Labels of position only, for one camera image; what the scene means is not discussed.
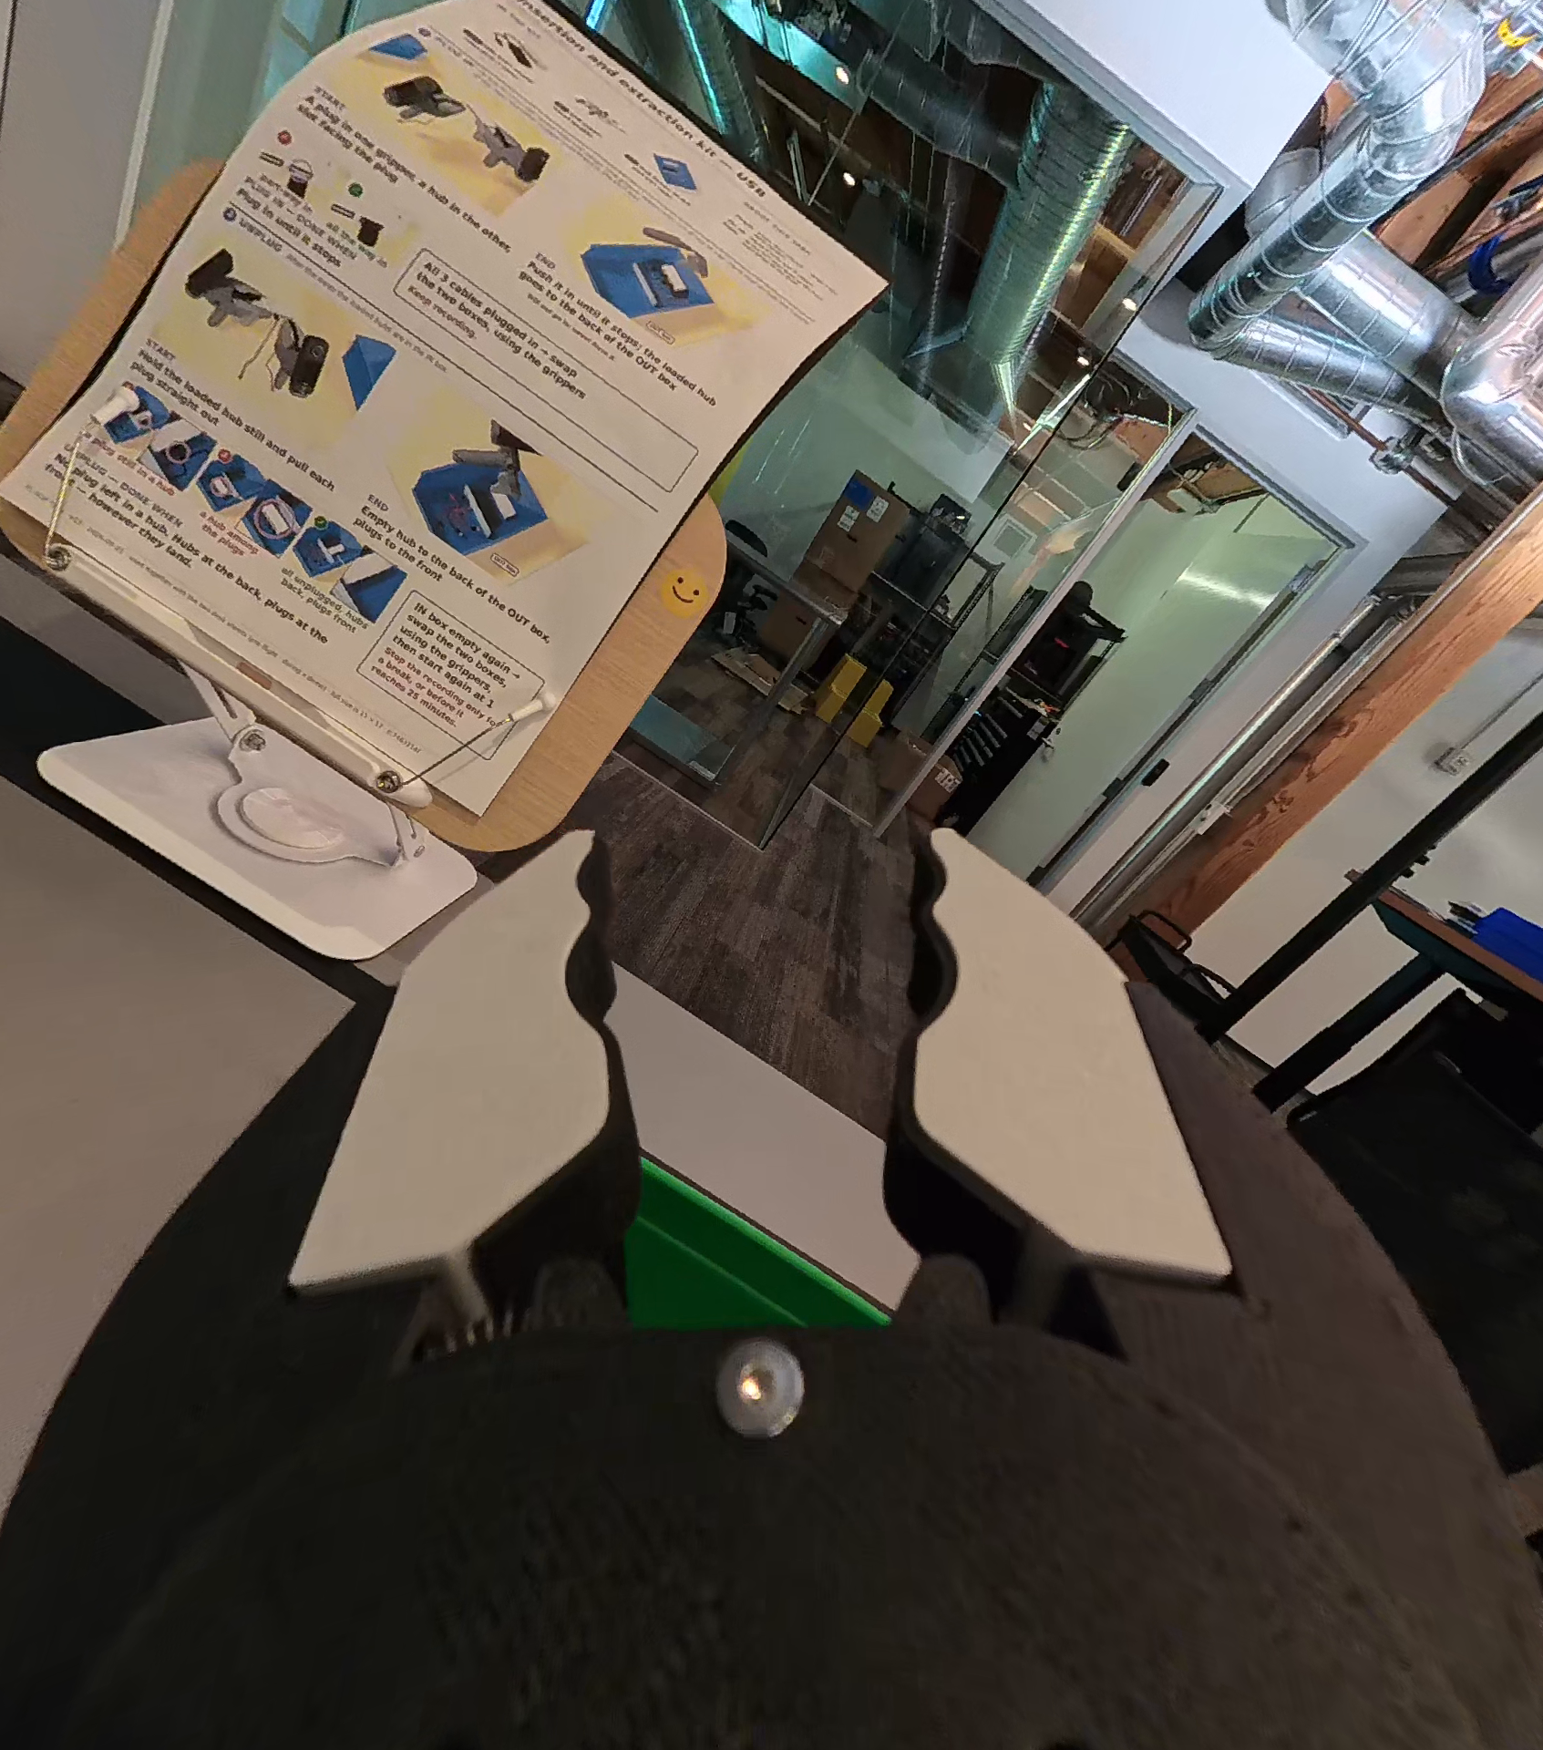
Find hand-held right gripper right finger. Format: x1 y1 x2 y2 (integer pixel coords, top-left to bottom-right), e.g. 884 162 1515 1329
884 826 1236 1294

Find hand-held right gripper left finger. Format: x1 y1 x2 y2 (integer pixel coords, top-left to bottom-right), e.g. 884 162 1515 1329
289 826 643 1302

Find green plastic bin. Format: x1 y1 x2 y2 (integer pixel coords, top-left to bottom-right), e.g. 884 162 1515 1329
625 1154 893 1331

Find cardboard box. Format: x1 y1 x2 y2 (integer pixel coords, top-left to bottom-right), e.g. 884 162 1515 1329
871 731 971 826

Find black utility cart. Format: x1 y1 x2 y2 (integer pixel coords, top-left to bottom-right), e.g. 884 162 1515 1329
960 580 1126 837

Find white stand base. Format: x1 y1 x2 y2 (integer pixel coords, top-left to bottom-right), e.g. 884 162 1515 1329
37 669 482 963

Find yellow bin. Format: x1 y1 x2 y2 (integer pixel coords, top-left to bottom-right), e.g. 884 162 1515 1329
816 656 900 751

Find wooden standing desk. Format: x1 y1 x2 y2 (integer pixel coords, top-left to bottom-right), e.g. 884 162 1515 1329
1250 888 1543 1112

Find black mesh office chair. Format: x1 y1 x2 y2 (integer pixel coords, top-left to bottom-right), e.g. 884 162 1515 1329
1285 990 1543 1478

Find stacked cardboard boxes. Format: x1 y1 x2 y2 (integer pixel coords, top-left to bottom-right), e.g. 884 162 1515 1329
750 469 916 673

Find printed instruction sheet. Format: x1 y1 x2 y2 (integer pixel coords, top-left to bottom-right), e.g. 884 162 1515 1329
0 0 893 822

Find dark desk cable cover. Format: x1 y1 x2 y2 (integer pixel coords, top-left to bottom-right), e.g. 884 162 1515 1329
0 587 172 784

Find silver ventilation duct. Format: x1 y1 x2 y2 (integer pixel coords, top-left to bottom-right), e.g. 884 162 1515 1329
1186 0 1543 490

